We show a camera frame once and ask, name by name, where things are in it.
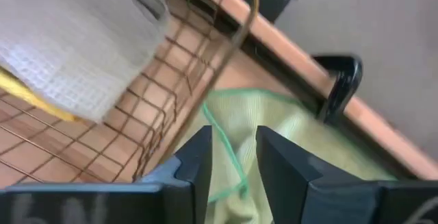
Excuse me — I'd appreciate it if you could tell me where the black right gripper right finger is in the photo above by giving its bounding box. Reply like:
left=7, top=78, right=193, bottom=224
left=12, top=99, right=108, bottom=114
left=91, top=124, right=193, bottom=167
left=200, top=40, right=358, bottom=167
left=255, top=125, right=438, bottom=224

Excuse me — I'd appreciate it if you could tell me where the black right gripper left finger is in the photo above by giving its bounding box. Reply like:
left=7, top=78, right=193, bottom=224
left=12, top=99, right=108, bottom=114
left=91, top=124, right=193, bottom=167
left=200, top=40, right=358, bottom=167
left=0, top=125, right=214, bottom=224

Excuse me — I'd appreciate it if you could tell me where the pale green teal-edged towel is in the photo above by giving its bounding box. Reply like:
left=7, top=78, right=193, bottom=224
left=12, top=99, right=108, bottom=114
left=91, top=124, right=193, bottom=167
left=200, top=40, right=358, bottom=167
left=172, top=88, right=398, bottom=224

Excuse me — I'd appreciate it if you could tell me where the yellow microfiber towel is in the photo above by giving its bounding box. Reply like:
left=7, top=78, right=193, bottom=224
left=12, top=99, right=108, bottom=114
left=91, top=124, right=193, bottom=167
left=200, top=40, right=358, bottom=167
left=0, top=66, right=75, bottom=122

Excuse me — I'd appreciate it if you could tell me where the grey waffle-weave towel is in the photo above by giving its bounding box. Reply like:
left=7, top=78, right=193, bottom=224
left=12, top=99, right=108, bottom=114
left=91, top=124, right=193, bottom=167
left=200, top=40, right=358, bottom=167
left=0, top=0, right=169, bottom=123

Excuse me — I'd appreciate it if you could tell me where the black table clamp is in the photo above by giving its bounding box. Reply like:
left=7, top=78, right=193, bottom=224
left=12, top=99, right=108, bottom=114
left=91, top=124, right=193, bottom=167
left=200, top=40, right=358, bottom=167
left=313, top=55, right=363, bottom=123

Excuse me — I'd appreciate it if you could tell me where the metal wire basket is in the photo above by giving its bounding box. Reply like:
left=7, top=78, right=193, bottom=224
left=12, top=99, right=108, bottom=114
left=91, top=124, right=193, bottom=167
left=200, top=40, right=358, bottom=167
left=0, top=0, right=260, bottom=184

